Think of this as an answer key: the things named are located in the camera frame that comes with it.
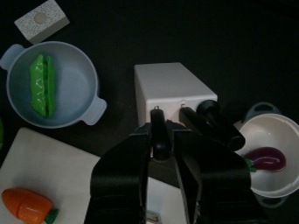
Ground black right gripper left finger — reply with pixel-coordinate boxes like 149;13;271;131
82;122;153;224

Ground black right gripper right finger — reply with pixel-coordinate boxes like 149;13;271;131
172;128;269;224

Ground black-handled toy cleaver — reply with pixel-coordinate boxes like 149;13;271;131
149;106;173;162

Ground purple toy eggplant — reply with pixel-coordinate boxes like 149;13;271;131
243;146;287;173

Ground white cutting board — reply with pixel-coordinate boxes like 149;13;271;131
0;126;188;224

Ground orange toy carrot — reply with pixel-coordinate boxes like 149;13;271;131
0;187;61;224

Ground light blue pan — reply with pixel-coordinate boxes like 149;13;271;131
0;40;108;130

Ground white knife block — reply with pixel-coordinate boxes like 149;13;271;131
133;61;220;130

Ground green toy pea pod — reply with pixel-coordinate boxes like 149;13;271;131
29;53;57;119

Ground grey speckled toy block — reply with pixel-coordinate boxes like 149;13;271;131
13;0;70;45

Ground black-handled toy knife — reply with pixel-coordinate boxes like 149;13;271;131
196;99;248;152
179;106;215;139

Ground white pot with dark handles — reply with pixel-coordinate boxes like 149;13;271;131
232;101;299;209

